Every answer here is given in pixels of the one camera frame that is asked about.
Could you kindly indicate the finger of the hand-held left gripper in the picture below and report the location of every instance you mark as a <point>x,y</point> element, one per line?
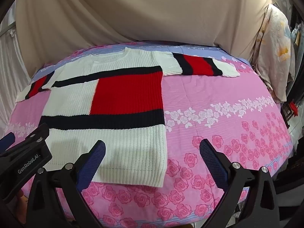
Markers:
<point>35,134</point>

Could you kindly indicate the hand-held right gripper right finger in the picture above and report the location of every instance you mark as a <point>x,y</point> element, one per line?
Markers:
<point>213,165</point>

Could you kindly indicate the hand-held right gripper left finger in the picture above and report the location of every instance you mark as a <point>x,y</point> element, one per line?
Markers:
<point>93,162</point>

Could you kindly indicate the white red black knit sweater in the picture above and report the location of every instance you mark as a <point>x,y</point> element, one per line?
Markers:
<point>128,95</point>

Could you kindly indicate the pink floral bed sheet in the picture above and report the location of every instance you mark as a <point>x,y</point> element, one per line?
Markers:
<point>213,123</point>

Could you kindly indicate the white sheer curtain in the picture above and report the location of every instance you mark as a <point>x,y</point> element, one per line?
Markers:
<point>9,76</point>

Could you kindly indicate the small red object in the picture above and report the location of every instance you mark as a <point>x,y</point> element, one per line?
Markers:
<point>294,109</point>

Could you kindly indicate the pale floral hanging cloth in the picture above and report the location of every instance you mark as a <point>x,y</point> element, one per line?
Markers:
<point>273,52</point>

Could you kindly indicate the beige backdrop cloth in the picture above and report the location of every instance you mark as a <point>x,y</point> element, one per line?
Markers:
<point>142,11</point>

